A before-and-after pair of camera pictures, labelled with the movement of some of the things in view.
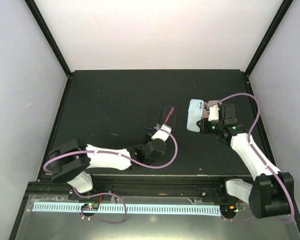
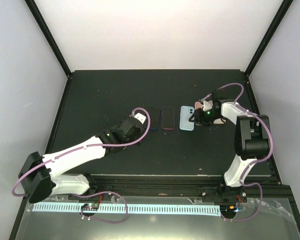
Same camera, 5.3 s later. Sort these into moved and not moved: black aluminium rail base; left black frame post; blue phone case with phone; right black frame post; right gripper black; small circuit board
Moved: blue phone case with phone; right gripper black
Not moved: left black frame post; right black frame post; black aluminium rail base; small circuit board
